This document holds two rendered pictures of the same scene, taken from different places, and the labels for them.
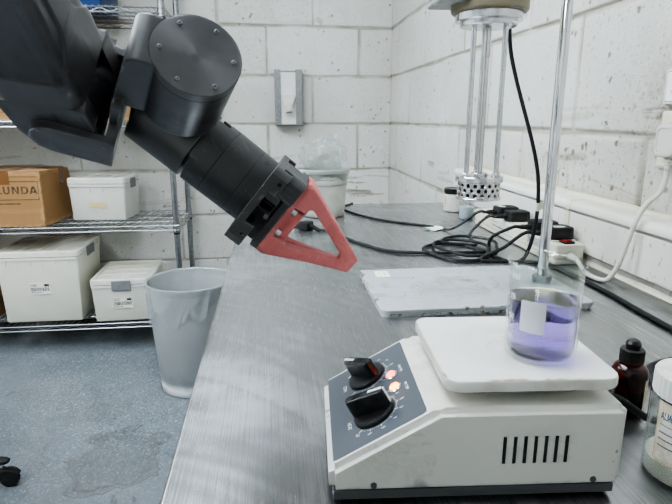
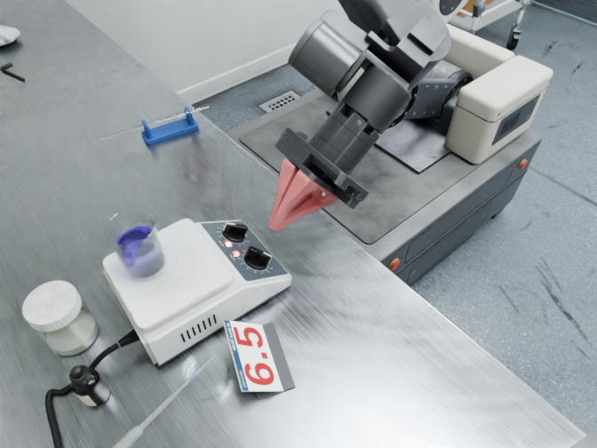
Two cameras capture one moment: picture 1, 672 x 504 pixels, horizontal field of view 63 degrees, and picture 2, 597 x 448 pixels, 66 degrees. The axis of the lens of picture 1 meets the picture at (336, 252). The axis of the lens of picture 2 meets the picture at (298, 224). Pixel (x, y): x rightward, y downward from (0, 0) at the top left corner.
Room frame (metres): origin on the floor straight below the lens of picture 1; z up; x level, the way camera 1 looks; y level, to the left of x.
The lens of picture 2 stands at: (0.74, -0.18, 1.28)
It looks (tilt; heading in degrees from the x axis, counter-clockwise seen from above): 49 degrees down; 146
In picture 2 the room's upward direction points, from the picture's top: straight up
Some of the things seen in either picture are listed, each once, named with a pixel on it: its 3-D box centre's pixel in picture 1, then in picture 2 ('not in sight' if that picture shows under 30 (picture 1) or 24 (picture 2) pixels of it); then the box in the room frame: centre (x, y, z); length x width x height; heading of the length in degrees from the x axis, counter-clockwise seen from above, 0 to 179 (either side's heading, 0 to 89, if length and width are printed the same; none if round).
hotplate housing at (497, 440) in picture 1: (468, 401); (193, 280); (0.39, -0.10, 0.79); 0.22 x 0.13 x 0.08; 93
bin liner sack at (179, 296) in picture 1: (194, 330); not in sight; (1.95, 0.54, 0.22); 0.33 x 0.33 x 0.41
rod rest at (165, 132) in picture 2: not in sight; (169, 124); (0.03, 0.01, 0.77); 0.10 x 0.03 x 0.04; 85
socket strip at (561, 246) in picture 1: (520, 230); not in sight; (1.14, -0.39, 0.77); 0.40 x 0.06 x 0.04; 7
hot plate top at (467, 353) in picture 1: (505, 348); (167, 269); (0.39, -0.13, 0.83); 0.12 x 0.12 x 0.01; 3
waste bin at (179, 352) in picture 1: (193, 331); not in sight; (1.95, 0.54, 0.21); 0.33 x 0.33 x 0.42
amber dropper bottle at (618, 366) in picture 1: (629, 374); (86, 382); (0.44, -0.26, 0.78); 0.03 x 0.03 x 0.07
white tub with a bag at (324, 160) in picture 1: (323, 175); not in sight; (1.45, 0.03, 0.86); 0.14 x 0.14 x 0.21
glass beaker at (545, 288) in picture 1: (542, 304); (139, 247); (0.37, -0.15, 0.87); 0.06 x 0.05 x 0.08; 172
